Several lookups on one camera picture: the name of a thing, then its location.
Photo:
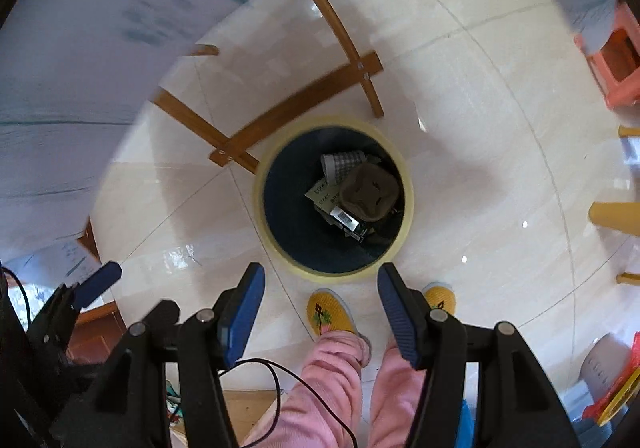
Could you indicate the grey plastic container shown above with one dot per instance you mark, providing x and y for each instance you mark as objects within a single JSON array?
[{"x": 605, "y": 368}]

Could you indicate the black box with barcode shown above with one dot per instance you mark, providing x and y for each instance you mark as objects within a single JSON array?
[{"x": 350, "y": 223}]

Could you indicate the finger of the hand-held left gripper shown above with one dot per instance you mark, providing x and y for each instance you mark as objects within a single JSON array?
[
  {"x": 167, "y": 310},
  {"x": 100, "y": 280}
]

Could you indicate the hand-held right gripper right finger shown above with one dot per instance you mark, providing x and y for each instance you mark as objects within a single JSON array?
[{"x": 397, "y": 315}]

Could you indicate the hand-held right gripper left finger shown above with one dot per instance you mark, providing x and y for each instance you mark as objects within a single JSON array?
[{"x": 245, "y": 315}]

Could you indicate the person's left leg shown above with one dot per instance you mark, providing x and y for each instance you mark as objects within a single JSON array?
[{"x": 320, "y": 388}]

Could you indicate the person's leg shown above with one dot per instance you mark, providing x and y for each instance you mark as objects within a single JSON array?
[
  {"x": 395, "y": 403},
  {"x": 320, "y": 388}
]

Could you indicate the yellow right slipper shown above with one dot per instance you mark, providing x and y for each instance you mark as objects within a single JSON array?
[{"x": 442, "y": 295}]

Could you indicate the checked paper cup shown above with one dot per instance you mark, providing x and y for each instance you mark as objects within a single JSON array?
[{"x": 342, "y": 165}]

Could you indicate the person's right leg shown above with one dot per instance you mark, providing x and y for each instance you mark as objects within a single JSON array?
[{"x": 395, "y": 403}]

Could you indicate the yellow rimmed trash bin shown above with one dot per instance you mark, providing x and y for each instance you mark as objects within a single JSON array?
[{"x": 285, "y": 228}]

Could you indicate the yellow slipper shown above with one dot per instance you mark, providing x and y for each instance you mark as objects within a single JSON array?
[
  {"x": 327, "y": 313},
  {"x": 442, "y": 295}
]

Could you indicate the brown trash item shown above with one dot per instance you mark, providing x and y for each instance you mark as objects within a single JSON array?
[{"x": 370, "y": 193}]

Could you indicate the yellow left slipper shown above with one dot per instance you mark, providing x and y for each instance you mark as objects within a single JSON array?
[{"x": 327, "y": 313}]

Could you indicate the yellow plastic chair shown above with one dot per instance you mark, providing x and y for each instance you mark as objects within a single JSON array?
[{"x": 610, "y": 215}]

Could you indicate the red yellow toy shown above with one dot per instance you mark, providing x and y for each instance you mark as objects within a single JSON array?
[{"x": 620, "y": 398}]

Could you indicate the wooden cabinet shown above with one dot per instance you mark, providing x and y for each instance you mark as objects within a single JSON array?
[{"x": 95, "y": 333}]

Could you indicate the white printed tablecloth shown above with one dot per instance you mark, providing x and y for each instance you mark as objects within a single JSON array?
[{"x": 75, "y": 53}]

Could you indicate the white printed paper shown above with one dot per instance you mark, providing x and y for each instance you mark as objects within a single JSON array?
[{"x": 322, "y": 195}]

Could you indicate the wooden table frame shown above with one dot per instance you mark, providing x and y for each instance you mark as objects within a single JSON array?
[{"x": 280, "y": 113}]

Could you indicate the orange plastic stool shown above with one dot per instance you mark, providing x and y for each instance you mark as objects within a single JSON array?
[{"x": 600, "y": 73}]

